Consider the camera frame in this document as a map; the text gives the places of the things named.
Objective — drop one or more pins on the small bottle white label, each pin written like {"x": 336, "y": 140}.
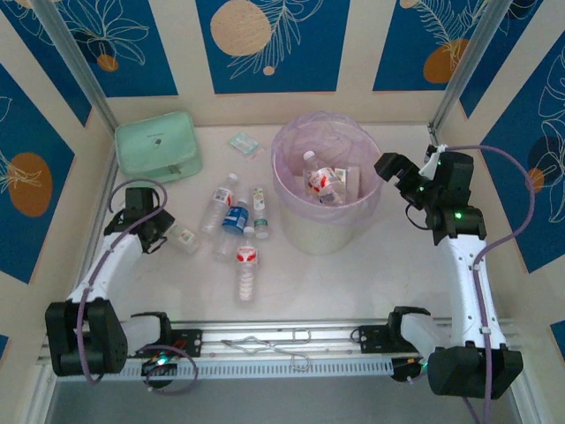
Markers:
{"x": 183, "y": 237}

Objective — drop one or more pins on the clear bottle white red label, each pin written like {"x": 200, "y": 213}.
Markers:
{"x": 220, "y": 196}

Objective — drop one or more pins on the clear bottle blue label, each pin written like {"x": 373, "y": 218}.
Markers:
{"x": 236, "y": 218}

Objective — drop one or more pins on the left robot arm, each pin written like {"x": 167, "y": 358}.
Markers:
{"x": 115, "y": 260}

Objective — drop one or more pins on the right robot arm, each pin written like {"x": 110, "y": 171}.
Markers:
{"x": 468, "y": 282}

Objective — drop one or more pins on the white bin with pink liner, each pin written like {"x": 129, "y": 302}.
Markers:
{"x": 326, "y": 137}

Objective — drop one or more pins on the white plastic waste bin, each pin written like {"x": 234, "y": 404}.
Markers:
{"x": 318, "y": 238}

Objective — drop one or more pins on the mint green zip pouch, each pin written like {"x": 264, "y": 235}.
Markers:
{"x": 154, "y": 150}

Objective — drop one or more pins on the small bottle green label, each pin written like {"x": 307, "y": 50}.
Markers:
{"x": 260, "y": 207}

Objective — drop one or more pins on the black controller board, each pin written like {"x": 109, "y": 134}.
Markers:
{"x": 406, "y": 371}
{"x": 159, "y": 366}

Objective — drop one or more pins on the aluminium frame post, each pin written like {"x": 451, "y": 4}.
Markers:
{"x": 472, "y": 57}
{"x": 74, "y": 57}

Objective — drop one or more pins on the aluminium front rail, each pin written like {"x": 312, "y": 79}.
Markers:
{"x": 273, "y": 333}

